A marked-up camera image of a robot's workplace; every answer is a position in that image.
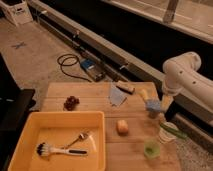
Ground black cable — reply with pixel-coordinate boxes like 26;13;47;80
56;53;93;83

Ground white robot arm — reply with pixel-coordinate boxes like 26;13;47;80
140;52;213;113

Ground green plastic cup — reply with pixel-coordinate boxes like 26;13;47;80
144;140;160;159

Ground dark grape bunch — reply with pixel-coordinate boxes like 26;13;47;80
64;96;79;111

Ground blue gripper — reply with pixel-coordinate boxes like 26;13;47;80
139;89;173;118

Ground yellow plastic tub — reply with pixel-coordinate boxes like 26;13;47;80
8;111;106;171

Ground blue power supply box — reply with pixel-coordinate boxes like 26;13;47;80
80;59;105;82

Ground metal fork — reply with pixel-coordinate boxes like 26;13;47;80
64;132;89;149

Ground black chair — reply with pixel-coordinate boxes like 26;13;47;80
0;53;36;171

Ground white dish brush black bristles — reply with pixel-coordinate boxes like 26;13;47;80
36;143;88;157

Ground white storage crate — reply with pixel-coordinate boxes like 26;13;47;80
0;0;33;26

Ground blue cloth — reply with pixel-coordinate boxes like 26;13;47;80
109;83;127;106

